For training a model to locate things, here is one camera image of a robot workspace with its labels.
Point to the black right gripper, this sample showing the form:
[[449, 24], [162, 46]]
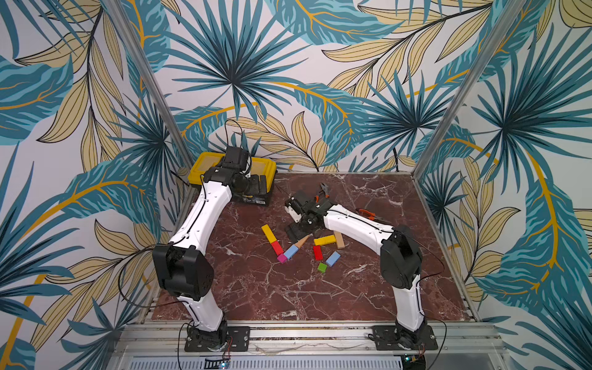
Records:
[[301, 227]]

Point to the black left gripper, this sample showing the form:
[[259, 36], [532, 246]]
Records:
[[255, 185]]

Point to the yellow long block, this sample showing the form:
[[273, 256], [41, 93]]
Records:
[[327, 240]]

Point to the red block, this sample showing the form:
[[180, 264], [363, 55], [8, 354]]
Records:
[[318, 255], [277, 248]]

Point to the light blue block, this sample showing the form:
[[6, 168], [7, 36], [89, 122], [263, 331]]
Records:
[[333, 258], [289, 254]]

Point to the yellow short block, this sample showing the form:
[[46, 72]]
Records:
[[269, 234]]

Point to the magenta small cube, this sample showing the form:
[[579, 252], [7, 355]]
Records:
[[281, 258]]

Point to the green small cube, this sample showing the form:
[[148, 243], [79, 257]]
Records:
[[322, 267]]

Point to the natural wood long block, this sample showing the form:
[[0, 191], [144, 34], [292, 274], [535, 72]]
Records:
[[339, 240]]

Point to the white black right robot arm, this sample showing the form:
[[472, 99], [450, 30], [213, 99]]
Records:
[[400, 256]]

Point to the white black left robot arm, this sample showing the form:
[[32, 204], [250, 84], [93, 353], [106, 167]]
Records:
[[181, 265]]

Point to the orange groove joint pliers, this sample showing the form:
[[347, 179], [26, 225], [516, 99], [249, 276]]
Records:
[[324, 192]]

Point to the yellow black toolbox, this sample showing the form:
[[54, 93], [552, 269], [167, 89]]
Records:
[[205, 169]]

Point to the orange needle nose pliers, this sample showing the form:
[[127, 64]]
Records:
[[371, 216]]

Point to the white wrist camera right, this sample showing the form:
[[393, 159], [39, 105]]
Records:
[[296, 217]]

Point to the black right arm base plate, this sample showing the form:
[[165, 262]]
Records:
[[393, 337]]

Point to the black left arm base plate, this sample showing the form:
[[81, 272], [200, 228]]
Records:
[[234, 338]]

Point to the aluminium front rail frame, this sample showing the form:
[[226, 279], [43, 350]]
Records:
[[310, 345]]

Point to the silver aluminium corner post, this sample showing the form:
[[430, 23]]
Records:
[[499, 30]]

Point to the silver left corner post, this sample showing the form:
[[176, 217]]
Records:
[[126, 31]]

